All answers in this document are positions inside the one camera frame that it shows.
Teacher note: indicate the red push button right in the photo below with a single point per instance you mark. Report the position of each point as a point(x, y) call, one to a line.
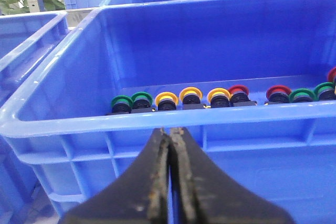
point(277, 94)

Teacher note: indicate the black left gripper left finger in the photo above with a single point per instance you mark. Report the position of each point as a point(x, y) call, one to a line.
point(139, 195)

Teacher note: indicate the yellow push button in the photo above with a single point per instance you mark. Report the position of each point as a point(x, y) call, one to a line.
point(166, 101)
point(191, 98)
point(219, 98)

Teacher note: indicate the yellow push button left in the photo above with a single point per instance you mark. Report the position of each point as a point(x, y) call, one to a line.
point(166, 101)

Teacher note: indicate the blue bin lower left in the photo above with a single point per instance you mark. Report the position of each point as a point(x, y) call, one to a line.
point(26, 39)

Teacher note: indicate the yellow push button middle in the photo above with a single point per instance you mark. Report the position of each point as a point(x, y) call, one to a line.
point(191, 98)

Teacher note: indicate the green push button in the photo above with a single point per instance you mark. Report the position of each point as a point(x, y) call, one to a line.
point(302, 95)
point(142, 102)
point(325, 91)
point(121, 104)

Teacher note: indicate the red push button edge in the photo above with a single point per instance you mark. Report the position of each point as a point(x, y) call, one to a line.
point(331, 77)

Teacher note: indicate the green push button far left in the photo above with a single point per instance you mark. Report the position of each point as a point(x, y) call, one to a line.
point(121, 104)

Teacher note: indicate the red push button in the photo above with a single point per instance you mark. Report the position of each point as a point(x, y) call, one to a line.
point(277, 94)
point(239, 96)

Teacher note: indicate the blue plastic bin left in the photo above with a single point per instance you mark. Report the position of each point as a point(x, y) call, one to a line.
point(59, 122)

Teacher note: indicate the yellow push button right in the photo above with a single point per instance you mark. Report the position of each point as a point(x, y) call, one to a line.
point(219, 98)

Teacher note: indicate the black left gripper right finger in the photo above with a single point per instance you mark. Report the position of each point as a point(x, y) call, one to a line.
point(203, 193)

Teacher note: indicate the red push button left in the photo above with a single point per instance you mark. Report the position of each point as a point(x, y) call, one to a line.
point(239, 96)

